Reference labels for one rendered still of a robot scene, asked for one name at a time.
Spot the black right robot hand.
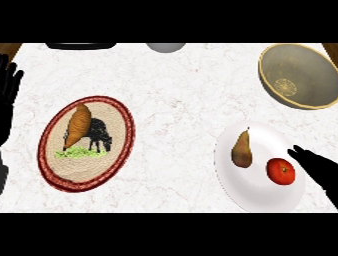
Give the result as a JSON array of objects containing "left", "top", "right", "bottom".
[{"left": 286, "top": 144, "right": 338, "bottom": 214}]

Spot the red tomato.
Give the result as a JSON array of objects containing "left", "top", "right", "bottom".
[{"left": 265, "top": 157, "right": 296, "bottom": 186}]

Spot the white plate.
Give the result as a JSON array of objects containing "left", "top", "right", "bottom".
[{"left": 214, "top": 120, "right": 307, "bottom": 213}]

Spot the red-rimmed plate with animal picture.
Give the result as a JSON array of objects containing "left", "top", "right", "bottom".
[{"left": 36, "top": 95, "right": 137, "bottom": 193}]

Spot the grey bowl with yellow rim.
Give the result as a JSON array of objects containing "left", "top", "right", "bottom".
[{"left": 256, "top": 43, "right": 338, "bottom": 110}]

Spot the orange sweet potato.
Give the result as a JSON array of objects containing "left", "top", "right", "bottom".
[{"left": 61, "top": 102, "right": 94, "bottom": 152}]

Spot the brown green pear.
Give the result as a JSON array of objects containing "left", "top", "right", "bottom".
[{"left": 230, "top": 126, "right": 255, "bottom": 169}]

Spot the black flat object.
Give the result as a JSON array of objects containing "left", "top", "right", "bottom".
[{"left": 44, "top": 42, "right": 118, "bottom": 51}]

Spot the grey round object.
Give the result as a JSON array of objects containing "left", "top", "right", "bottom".
[{"left": 144, "top": 42, "right": 187, "bottom": 54}]

